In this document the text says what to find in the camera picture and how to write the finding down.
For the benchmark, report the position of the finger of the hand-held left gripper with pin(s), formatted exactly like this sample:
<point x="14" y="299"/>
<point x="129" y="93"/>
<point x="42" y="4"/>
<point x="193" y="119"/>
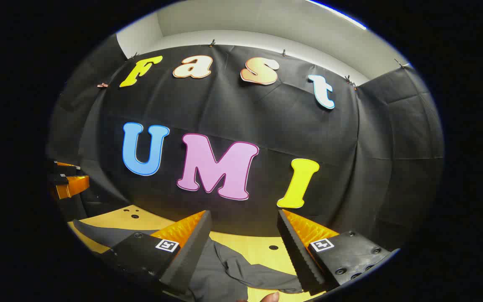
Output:
<point x="67" y="165"/>
<point x="71" y="186"/>

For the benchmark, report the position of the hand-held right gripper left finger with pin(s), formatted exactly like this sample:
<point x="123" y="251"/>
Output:
<point x="191" y="256"/>

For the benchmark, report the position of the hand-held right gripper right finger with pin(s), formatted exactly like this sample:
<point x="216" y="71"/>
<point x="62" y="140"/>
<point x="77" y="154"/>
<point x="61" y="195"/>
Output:
<point x="298" y="256"/>

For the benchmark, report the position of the gray polo shirt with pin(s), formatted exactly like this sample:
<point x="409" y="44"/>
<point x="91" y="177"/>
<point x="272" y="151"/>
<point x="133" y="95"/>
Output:
<point x="233" y="272"/>

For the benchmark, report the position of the black backdrop cloth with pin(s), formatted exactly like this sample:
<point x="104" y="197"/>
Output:
<point x="275" y="126"/>

